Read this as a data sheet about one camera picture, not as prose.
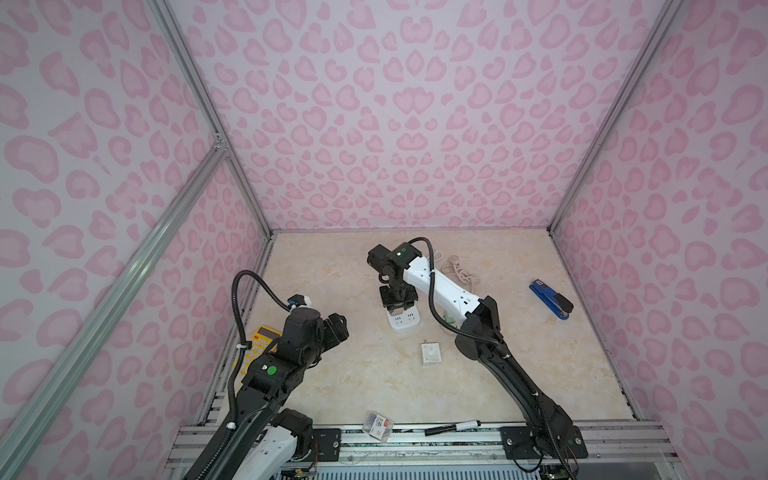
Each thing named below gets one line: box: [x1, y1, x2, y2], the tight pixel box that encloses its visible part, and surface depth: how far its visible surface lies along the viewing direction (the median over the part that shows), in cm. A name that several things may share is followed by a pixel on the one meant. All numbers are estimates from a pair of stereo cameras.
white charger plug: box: [421, 342, 442, 364], surface depth 87 cm
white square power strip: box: [386, 305, 420, 332], surface depth 94 cm
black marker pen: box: [424, 420, 482, 436], surface depth 77 cm
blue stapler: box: [528, 279, 574, 321], surface depth 100 cm
